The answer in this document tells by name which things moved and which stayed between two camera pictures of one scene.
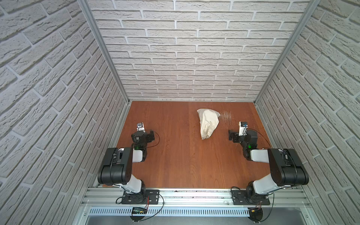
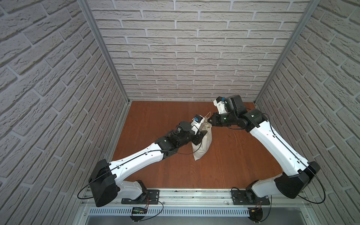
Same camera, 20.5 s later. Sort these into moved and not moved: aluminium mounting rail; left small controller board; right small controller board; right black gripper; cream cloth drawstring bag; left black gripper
Moved: cream cloth drawstring bag; right black gripper; left black gripper
Not moved: left small controller board; right small controller board; aluminium mounting rail
